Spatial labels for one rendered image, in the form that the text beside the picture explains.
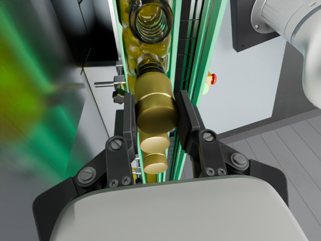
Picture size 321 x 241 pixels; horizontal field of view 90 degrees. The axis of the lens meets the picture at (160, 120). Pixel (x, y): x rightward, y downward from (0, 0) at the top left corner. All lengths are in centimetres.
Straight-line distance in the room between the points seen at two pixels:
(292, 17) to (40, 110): 63
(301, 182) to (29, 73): 275
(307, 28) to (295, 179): 232
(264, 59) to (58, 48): 89
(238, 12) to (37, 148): 70
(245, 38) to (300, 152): 232
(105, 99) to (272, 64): 84
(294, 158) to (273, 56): 204
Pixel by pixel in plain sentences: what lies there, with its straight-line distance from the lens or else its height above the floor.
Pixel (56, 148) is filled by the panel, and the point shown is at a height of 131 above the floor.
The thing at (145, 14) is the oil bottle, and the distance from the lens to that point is 20.
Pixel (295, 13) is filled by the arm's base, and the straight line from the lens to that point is 65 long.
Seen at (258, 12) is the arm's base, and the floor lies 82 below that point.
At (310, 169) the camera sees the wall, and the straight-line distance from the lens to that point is 285.
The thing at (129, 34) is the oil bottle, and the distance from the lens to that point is 20.
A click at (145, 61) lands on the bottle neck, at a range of 17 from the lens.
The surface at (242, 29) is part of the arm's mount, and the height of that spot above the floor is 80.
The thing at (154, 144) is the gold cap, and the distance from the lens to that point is 18.
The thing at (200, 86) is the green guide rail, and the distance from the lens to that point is 40.
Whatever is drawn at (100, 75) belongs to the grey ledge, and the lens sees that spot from 46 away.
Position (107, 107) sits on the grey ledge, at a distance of 53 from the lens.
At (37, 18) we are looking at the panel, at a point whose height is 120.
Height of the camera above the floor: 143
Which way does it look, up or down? 41 degrees down
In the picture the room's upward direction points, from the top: 170 degrees clockwise
